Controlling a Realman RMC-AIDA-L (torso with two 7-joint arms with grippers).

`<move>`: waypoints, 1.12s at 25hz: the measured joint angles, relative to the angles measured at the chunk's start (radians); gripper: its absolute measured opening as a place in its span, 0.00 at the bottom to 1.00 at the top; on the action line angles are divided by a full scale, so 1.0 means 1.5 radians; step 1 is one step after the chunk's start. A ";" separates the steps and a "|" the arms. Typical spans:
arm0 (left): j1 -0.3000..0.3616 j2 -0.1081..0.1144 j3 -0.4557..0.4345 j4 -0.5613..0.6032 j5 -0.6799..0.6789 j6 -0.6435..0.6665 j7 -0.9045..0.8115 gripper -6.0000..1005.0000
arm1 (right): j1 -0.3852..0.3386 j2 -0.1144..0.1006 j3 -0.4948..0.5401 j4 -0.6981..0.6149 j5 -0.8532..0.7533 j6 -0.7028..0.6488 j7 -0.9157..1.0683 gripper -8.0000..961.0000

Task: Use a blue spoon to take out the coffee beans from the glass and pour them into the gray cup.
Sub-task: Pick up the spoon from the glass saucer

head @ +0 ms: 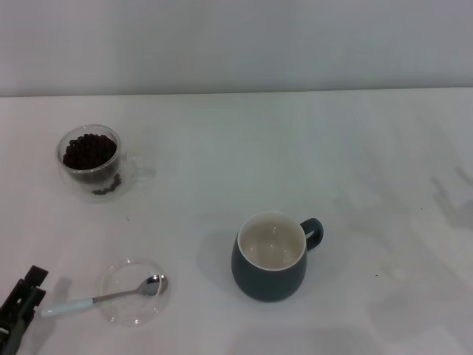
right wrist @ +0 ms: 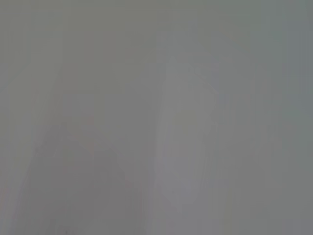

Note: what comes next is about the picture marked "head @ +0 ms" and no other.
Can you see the dark teal ceramic mug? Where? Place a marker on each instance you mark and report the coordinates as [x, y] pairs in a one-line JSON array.
[[266, 281]]

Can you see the clear double-wall glass cup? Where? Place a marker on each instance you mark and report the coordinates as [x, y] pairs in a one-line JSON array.
[[83, 188]]

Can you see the clear round glass saucer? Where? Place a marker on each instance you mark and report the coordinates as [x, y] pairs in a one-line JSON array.
[[125, 312]]

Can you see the dark coffee beans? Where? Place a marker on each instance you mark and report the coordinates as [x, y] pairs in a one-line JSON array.
[[88, 151]]

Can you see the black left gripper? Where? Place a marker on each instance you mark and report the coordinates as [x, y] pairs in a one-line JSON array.
[[9, 333]]

